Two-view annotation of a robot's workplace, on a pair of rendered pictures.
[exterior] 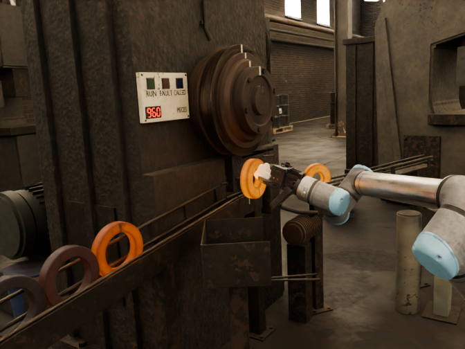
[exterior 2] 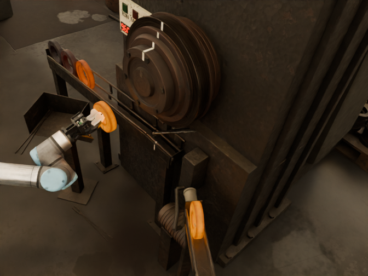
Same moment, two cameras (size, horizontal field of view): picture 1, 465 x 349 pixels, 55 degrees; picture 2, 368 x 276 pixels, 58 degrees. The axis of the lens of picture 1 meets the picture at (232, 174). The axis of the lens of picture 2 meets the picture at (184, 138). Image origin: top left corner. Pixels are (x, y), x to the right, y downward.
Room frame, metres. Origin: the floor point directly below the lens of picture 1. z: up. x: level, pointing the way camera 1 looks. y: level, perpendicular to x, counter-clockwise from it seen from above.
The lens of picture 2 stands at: (2.21, -1.17, 1.93)
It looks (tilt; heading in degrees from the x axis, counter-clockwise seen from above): 45 degrees down; 97
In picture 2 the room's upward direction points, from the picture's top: 8 degrees clockwise
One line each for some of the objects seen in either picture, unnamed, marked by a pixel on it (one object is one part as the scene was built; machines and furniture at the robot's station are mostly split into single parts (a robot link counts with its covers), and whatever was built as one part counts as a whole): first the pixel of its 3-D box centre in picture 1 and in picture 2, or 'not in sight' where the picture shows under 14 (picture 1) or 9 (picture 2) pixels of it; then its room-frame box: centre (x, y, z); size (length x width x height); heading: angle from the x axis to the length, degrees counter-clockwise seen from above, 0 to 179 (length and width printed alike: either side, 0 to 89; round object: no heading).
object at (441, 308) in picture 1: (443, 255); not in sight; (2.10, -1.03, 0.31); 0.24 x 0.16 x 0.62; 146
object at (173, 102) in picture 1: (165, 96); (137, 24); (1.73, 0.24, 1.15); 0.26 x 0.02 x 0.18; 146
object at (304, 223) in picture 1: (303, 266); (176, 245); (2.15, -0.34, 0.27); 0.22 x 0.13 x 0.53; 146
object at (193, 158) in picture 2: (265, 188); (193, 171); (2.15, -0.16, 0.68); 0.11 x 0.08 x 0.24; 56
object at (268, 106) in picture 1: (257, 100); (146, 81); (1.90, -0.12, 1.11); 0.28 x 0.06 x 0.28; 146
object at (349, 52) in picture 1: (382, 106); not in sight; (5.82, -1.98, 0.88); 1.71 x 0.92 x 1.76; 146
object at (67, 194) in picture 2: (239, 332); (67, 153); (1.38, 0.00, 0.36); 0.26 x 0.20 x 0.72; 1
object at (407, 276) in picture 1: (407, 262); not in sight; (2.15, -0.87, 0.26); 0.12 x 0.12 x 0.52
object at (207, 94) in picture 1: (237, 101); (165, 73); (1.95, -0.04, 1.11); 0.47 x 0.06 x 0.47; 146
